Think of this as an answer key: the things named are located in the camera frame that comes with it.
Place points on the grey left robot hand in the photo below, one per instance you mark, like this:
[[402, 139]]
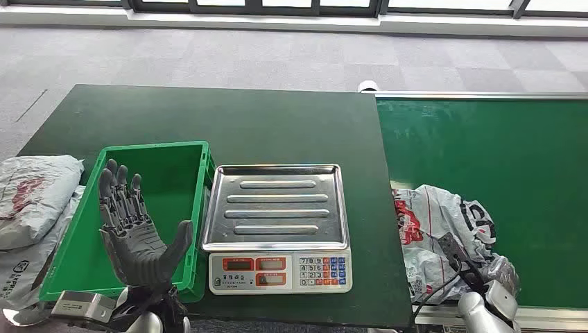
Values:
[[138, 257]]

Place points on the white parcel with black logo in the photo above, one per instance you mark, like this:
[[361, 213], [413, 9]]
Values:
[[436, 216]]

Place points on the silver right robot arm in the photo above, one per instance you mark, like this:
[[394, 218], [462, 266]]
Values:
[[477, 315]]

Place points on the grey parcel with express print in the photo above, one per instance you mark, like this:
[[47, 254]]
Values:
[[23, 275]]

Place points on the white conveyor roller end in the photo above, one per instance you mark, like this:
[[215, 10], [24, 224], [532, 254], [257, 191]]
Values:
[[368, 86]]

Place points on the green conveyor belt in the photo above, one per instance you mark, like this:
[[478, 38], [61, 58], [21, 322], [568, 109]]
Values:
[[505, 147]]

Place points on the green plastic crate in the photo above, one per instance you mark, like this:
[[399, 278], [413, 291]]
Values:
[[170, 184]]

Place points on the electronic scale with steel tray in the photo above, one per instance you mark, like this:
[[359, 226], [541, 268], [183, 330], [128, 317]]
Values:
[[275, 211]]

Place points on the white window sill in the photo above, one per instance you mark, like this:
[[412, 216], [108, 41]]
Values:
[[275, 24]]

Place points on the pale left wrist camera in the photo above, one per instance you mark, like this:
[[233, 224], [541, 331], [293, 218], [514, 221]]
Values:
[[80, 305]]

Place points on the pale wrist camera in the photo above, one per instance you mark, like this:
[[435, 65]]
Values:
[[80, 305], [459, 257]]

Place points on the round metal base plate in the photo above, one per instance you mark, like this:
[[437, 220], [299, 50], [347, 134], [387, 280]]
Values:
[[23, 317]]

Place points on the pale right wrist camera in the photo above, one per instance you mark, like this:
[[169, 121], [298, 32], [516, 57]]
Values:
[[459, 257]]

